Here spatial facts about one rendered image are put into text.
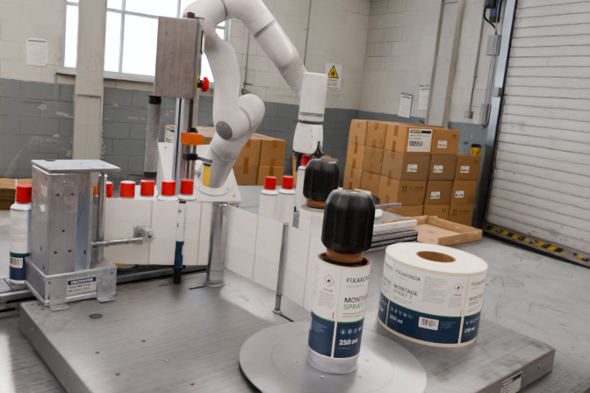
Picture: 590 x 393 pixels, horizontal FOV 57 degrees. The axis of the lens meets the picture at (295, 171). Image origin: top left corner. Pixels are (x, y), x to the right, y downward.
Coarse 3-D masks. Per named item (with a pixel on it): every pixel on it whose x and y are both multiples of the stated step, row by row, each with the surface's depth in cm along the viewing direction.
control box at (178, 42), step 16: (160, 16) 127; (160, 32) 127; (176, 32) 128; (192, 32) 128; (160, 48) 128; (176, 48) 128; (192, 48) 129; (160, 64) 128; (176, 64) 129; (192, 64) 129; (160, 80) 129; (176, 80) 129; (192, 80) 130; (176, 96) 130; (192, 96) 131
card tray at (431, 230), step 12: (420, 216) 227; (420, 228) 220; (432, 228) 222; (444, 228) 224; (456, 228) 220; (468, 228) 216; (420, 240) 200; (432, 240) 201; (444, 240) 195; (456, 240) 200; (468, 240) 206
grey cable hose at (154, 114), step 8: (152, 96) 134; (160, 96) 135; (152, 104) 135; (160, 104) 136; (152, 112) 135; (160, 112) 136; (152, 120) 135; (152, 128) 135; (152, 136) 136; (152, 144) 136; (152, 152) 136; (152, 160) 137; (152, 168) 137; (144, 176) 138; (152, 176) 137
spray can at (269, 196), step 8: (272, 176) 153; (264, 184) 152; (272, 184) 151; (264, 192) 151; (272, 192) 151; (264, 200) 151; (272, 200) 151; (264, 208) 151; (272, 208) 152; (264, 216) 152; (272, 216) 152
